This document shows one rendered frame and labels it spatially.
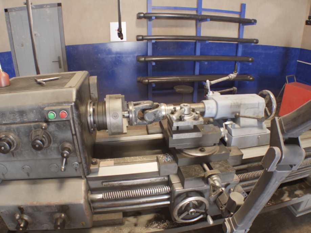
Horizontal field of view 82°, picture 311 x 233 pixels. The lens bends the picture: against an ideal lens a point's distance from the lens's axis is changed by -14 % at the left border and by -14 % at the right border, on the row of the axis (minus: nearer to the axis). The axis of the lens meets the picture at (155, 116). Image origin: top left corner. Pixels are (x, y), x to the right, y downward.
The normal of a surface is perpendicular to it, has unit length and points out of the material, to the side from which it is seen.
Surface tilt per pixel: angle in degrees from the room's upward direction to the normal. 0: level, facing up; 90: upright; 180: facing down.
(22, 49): 90
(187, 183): 90
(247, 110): 76
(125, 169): 36
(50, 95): 45
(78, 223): 90
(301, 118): 85
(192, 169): 0
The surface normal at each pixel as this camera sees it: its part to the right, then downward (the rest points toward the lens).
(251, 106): 0.17, 0.27
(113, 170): 0.10, -0.51
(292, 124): -0.96, -0.07
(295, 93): -0.86, 0.21
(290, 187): 0.00, -0.91
